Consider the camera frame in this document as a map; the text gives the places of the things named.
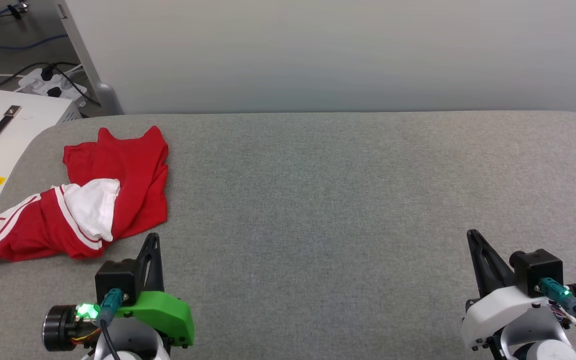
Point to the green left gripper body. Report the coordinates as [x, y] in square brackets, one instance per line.
[168, 312]

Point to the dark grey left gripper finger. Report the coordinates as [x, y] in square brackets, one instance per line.
[154, 277]

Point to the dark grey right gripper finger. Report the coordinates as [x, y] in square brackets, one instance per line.
[490, 272]

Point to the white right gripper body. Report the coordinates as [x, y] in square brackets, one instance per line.
[493, 312]

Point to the red white basketball jersey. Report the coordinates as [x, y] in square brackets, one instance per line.
[138, 170]

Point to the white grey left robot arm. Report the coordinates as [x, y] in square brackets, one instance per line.
[60, 327]

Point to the white power strip with plugs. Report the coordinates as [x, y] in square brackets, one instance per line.
[50, 82]

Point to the white partition panel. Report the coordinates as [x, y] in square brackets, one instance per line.
[318, 50]

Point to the small black clip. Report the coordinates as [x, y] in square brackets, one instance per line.
[17, 10]

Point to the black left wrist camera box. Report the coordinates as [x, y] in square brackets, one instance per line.
[115, 277]

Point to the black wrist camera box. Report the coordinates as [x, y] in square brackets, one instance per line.
[535, 267]
[115, 277]

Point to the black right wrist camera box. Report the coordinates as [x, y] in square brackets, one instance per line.
[535, 267]

